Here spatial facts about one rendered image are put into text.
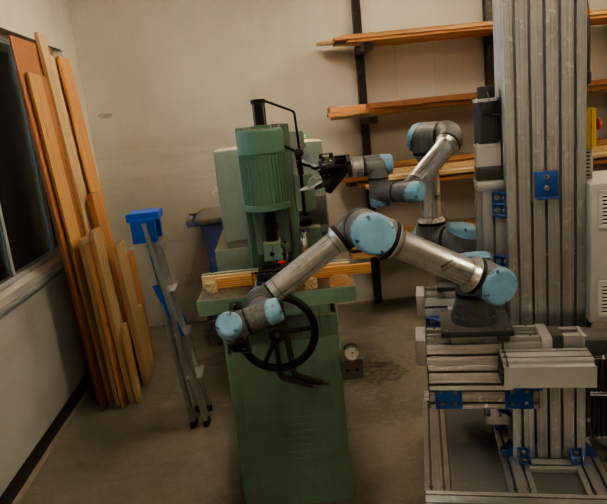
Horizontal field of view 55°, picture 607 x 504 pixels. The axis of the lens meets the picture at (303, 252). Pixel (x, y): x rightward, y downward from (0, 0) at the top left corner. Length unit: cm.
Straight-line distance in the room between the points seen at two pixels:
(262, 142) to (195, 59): 254
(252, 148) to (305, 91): 248
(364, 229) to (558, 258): 78
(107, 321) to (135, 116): 179
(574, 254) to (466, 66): 295
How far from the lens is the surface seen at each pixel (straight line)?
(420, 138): 244
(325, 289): 221
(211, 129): 465
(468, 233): 242
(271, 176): 221
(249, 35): 468
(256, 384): 234
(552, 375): 195
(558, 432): 241
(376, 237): 165
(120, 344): 360
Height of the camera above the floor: 152
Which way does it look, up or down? 13 degrees down
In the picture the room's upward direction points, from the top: 6 degrees counter-clockwise
